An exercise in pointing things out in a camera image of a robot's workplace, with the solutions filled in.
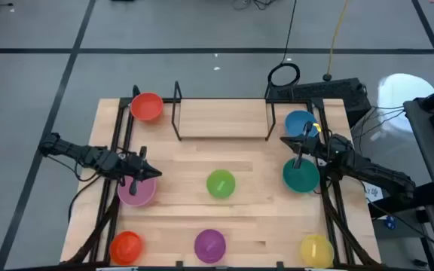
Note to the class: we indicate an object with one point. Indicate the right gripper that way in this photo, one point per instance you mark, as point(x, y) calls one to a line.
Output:
point(316, 147)

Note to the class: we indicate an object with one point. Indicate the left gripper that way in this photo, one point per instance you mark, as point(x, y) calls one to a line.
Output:
point(132, 165)

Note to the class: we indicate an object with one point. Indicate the blue bowl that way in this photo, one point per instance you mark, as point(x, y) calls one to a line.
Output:
point(294, 122)

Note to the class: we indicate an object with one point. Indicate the pink bowl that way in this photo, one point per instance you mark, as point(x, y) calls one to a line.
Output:
point(145, 196)

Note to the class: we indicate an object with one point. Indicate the teal bowl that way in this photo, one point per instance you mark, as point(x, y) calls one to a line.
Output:
point(307, 180)

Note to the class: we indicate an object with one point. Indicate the coral red matte bowl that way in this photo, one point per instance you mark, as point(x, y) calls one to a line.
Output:
point(146, 106)

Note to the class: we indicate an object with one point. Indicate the green translucent bowl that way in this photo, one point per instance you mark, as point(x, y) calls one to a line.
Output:
point(220, 183)

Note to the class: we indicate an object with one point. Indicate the orange translucent bowl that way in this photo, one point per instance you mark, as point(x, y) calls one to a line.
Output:
point(126, 247)

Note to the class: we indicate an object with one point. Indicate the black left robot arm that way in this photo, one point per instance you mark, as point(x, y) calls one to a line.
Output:
point(85, 154)

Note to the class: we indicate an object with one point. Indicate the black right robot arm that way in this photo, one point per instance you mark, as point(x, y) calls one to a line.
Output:
point(371, 171)

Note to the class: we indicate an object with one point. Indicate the white paper label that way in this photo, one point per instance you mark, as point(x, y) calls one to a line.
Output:
point(373, 192)

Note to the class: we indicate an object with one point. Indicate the purple translucent bowl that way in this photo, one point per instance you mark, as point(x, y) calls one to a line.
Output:
point(209, 246)

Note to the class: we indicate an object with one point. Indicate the yellow translucent bowl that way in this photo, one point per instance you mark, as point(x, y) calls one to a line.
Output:
point(316, 251)

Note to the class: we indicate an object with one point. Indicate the small blue object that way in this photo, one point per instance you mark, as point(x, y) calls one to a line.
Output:
point(390, 222)

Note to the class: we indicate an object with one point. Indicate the black metal table frame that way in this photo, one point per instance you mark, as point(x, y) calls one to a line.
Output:
point(316, 102)

